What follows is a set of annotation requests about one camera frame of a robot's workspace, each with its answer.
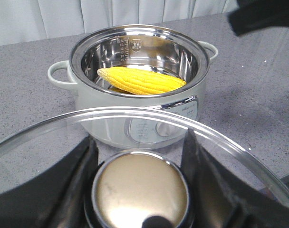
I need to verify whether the pale green electric pot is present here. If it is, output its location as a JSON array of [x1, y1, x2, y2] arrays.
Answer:
[[48, 24, 219, 150]]

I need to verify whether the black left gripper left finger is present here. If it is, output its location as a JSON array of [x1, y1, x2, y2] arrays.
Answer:
[[0, 136, 98, 228]]

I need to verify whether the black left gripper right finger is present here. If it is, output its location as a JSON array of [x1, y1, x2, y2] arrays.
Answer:
[[181, 129, 289, 228]]

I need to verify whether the glass pot lid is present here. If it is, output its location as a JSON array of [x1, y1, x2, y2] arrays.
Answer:
[[0, 107, 289, 228]]

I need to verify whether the yellow corn cob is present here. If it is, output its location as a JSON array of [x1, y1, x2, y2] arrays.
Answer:
[[97, 66, 186, 95]]

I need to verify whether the white curtain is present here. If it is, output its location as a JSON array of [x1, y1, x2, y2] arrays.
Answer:
[[0, 0, 238, 46]]

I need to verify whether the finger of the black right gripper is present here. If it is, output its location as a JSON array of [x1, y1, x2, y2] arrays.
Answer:
[[228, 0, 289, 36]]

